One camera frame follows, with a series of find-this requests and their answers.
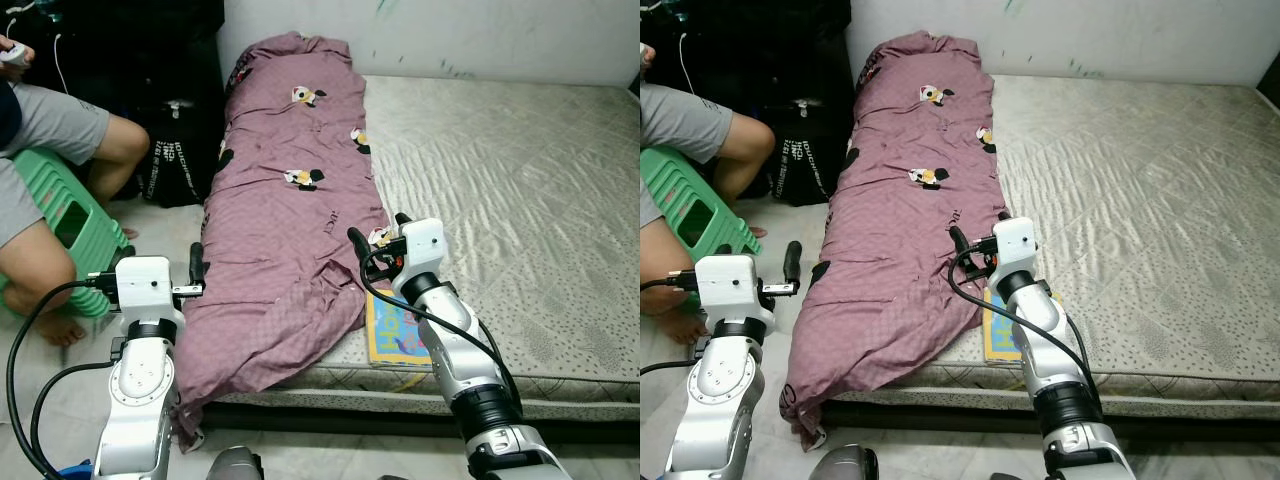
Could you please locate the purple blanket with duck prints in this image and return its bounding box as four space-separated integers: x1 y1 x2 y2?
782 30 1011 451
172 30 391 451

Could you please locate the colourful children's book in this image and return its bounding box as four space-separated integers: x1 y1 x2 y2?
365 290 433 369
982 285 1066 363

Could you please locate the green plastic stool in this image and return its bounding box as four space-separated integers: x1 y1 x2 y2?
640 147 763 263
0 148 133 319

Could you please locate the person in grey shorts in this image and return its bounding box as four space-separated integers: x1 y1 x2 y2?
640 45 776 346
0 33 151 348

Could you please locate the grey left robot leg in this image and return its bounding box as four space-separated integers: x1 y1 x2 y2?
205 447 263 480
818 445 881 480

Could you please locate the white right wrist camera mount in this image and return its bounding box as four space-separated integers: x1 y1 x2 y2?
393 219 446 293
990 217 1038 286

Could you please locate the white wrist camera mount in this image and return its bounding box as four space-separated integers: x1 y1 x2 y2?
990 217 1038 286
393 219 446 293
695 255 776 321
113 256 187 323

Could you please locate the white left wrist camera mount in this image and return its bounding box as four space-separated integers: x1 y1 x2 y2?
695 255 776 321
113 256 187 323

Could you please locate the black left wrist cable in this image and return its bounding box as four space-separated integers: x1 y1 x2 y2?
5 272 119 480
640 270 701 293

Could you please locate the black bed frame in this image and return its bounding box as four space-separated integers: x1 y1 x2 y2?
815 400 1280 446
195 400 641 448

